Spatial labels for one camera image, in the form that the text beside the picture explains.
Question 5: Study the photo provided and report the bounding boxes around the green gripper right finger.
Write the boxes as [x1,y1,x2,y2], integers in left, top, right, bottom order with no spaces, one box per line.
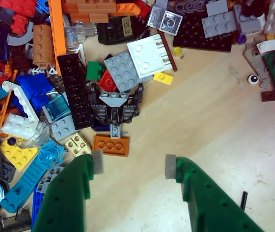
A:
[164,154,272,232]

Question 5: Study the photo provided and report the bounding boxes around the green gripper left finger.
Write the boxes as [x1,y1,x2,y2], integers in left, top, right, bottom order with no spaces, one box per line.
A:
[32,149,104,232]

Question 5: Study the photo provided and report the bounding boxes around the grey Lego technic beam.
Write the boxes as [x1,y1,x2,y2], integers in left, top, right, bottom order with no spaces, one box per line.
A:
[36,166,64,193]

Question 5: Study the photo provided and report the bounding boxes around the black Lego pin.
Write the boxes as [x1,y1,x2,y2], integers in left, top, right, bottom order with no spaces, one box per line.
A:
[240,191,248,211]

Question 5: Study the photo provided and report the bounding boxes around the long turquoise Lego piece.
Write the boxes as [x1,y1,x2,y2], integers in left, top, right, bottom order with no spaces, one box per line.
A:
[0,158,53,213]

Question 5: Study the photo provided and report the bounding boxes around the transparent blue crystal Lego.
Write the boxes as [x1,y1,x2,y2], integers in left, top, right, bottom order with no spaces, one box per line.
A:
[37,140,65,170]

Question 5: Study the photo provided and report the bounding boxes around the tan Lego plate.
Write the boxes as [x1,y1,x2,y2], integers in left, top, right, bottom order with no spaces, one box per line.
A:
[64,132,92,157]

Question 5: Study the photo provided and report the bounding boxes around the clear Lego dome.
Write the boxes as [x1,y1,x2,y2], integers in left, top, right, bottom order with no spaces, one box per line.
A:
[18,120,51,149]

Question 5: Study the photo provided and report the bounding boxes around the light grey 2x2 Lego plate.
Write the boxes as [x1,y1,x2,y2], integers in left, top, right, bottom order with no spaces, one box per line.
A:
[50,118,80,141]

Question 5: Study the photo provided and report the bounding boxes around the orange three-hole Lego plate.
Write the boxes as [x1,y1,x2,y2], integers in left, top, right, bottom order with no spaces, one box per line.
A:
[92,135,130,158]

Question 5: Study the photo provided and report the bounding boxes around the small grey clip Lego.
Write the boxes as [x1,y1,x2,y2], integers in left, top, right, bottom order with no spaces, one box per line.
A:
[110,124,128,139]

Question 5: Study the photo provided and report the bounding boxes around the white studded Lego brick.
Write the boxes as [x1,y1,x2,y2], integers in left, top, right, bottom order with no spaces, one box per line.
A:
[1,113,35,140]

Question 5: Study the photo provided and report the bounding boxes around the transparent blue Lego brick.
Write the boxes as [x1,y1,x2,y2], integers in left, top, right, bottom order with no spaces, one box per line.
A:
[43,94,72,123]

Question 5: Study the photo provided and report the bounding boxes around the dark grey Lego assembly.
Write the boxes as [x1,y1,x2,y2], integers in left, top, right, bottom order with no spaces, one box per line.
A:
[88,83,144,126]

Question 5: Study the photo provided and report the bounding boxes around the long black Lego plate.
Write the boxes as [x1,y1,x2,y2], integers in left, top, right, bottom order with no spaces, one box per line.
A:
[57,53,94,130]

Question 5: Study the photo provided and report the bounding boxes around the orange Lego bar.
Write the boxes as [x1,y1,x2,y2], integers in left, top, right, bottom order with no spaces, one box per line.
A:
[0,70,18,131]

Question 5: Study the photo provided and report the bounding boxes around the grey inverted slope Lego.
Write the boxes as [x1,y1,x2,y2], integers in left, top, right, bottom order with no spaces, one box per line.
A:
[99,91,128,108]

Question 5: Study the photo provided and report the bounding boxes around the large blue Lego piece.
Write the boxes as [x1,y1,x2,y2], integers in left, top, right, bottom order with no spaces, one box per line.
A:
[15,73,56,116]

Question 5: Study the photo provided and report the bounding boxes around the red sloped Lego piece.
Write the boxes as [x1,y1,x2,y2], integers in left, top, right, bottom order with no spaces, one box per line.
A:
[98,70,118,92]

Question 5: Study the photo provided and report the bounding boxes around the white Lego skeleton part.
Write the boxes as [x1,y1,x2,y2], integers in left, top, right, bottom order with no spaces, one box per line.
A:
[30,67,57,75]

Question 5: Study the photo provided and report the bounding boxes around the round eye Lego tile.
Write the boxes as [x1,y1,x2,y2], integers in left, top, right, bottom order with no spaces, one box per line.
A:
[247,74,259,85]

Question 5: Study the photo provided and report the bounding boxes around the green Lego brick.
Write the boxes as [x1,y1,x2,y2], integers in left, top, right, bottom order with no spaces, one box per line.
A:
[86,61,106,81]

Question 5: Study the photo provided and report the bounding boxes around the yellow small Lego plate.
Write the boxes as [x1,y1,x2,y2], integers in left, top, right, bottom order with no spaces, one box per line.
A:
[153,72,174,85]

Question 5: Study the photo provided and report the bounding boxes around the grey square Lego plate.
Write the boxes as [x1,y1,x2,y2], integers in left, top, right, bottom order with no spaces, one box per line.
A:
[103,50,142,93]

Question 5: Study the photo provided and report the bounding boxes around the brown rounded Lego brick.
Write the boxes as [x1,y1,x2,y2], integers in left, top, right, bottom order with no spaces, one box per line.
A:
[32,23,56,70]

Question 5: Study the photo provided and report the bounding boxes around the brown Lego rod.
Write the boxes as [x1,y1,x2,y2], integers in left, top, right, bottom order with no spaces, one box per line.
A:
[160,30,178,72]

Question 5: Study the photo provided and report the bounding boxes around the white pronged Lego plate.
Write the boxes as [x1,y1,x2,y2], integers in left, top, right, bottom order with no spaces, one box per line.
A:
[127,33,174,79]

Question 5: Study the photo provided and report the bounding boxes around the grey Lego arch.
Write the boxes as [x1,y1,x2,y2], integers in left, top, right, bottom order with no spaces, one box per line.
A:
[6,31,33,46]

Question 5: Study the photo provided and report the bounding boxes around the clear transparent Lego piece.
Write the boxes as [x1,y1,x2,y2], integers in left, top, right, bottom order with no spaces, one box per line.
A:
[63,23,97,53]

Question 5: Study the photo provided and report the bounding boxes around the long orange Lego plate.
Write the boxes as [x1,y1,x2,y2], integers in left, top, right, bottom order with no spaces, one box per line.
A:
[48,0,67,75]

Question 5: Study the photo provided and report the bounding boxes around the large black Lego plate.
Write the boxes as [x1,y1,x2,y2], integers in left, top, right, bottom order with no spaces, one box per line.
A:
[173,13,233,53]

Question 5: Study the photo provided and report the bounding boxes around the white curved Lego arch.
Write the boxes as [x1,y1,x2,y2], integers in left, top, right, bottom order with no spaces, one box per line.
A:
[256,40,275,55]

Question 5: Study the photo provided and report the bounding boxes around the black Lego with tan tile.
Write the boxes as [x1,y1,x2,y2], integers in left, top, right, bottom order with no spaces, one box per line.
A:
[96,16,150,45]

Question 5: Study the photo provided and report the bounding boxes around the grey 2x3 Lego plate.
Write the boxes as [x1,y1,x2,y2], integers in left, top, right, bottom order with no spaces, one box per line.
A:
[201,11,237,39]

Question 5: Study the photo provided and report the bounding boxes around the red Lego brick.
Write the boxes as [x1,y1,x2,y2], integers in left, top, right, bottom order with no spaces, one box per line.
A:
[11,14,33,37]

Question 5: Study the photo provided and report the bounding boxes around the grey Lego brick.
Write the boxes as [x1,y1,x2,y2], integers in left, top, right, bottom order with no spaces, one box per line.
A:
[233,4,261,36]

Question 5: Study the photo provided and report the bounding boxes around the grey ringed 2x2 Lego plate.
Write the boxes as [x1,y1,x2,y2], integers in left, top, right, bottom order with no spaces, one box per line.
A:
[159,10,183,36]

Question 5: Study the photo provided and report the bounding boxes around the orange-brown masonry Lego bricks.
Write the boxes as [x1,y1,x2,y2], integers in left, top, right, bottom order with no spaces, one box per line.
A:
[62,0,117,24]

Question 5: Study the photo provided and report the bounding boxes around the small blue Lego piece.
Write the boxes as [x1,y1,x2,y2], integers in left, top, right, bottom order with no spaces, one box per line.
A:
[36,0,50,14]

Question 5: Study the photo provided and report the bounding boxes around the grey smooth Lego tile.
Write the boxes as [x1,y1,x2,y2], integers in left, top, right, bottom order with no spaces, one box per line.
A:
[205,0,229,17]

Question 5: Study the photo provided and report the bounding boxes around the orange Lego slope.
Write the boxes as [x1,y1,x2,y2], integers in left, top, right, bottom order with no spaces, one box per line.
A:
[108,2,140,17]

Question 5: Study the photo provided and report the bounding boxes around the red Lego slope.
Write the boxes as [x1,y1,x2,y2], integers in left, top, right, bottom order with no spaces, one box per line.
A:
[132,0,153,21]

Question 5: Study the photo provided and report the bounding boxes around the white Lego frame piece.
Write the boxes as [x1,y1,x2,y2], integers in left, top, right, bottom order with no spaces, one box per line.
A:
[1,81,40,126]

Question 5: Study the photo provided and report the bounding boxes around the grey Lego bracket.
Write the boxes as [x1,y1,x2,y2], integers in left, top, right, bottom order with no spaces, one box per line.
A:
[243,42,271,87]

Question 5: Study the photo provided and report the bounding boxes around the grey Lego chain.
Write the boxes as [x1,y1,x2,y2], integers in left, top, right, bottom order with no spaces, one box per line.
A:
[175,0,207,14]

